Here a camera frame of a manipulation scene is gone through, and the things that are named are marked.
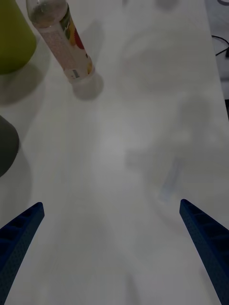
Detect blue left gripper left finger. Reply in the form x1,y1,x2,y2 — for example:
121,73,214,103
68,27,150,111
0,202,45,305

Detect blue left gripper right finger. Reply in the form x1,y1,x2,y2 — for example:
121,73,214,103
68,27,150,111
179,199,229,305

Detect clear bottle with fruit label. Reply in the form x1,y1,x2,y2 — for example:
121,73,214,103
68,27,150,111
25,0,104,101

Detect grey plastic bin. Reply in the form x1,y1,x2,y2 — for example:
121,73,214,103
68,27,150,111
0,115,20,178

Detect yellow-green plastic bin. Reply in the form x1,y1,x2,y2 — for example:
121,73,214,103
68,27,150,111
0,0,38,75

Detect black cable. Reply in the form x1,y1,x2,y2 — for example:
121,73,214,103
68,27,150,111
211,35,229,58

